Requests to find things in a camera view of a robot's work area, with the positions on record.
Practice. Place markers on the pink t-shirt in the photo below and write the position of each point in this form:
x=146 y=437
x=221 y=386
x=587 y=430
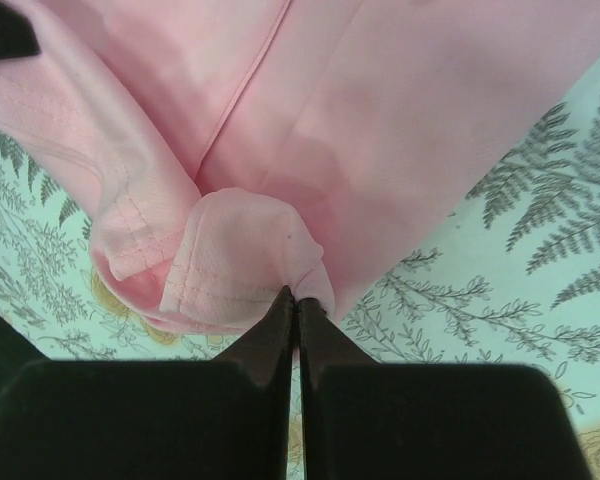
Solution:
x=227 y=149

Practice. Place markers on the floral table mat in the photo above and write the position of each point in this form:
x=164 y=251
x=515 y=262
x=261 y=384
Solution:
x=512 y=275

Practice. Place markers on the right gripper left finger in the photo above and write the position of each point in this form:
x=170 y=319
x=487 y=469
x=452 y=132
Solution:
x=223 y=418

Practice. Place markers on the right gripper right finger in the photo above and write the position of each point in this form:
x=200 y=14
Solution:
x=364 y=419

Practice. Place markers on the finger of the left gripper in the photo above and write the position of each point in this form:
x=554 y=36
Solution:
x=17 y=36

